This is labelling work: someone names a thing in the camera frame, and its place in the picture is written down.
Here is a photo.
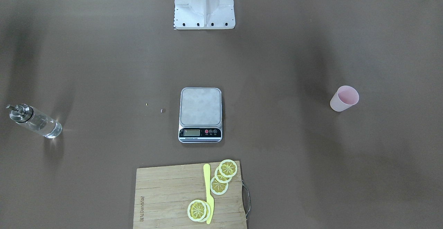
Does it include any pink plastic cup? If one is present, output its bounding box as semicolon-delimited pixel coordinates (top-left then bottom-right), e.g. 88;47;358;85
329;86;360;112

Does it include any glass sauce bottle metal spout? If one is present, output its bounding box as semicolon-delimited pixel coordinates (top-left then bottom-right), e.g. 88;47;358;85
6;103;62;139

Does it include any digital kitchen scale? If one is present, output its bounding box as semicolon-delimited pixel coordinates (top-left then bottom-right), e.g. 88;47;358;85
178;87;223;143

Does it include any yellow plastic knife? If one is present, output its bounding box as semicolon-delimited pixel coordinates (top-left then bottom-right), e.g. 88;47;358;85
204;163;215;224

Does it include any lemon slice middle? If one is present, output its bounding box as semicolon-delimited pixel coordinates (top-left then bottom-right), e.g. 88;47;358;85
215;167;232;184

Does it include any lemon slice lower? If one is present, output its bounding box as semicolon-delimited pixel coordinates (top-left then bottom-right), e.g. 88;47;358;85
209;177;228;195

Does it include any bamboo cutting board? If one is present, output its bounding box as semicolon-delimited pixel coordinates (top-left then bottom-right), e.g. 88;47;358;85
133;163;248;229

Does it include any lemon slice behind front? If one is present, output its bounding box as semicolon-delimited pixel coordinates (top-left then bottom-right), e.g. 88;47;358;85
199;201;211;222

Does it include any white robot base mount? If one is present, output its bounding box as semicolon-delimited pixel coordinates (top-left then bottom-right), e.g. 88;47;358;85
173;0;236;30

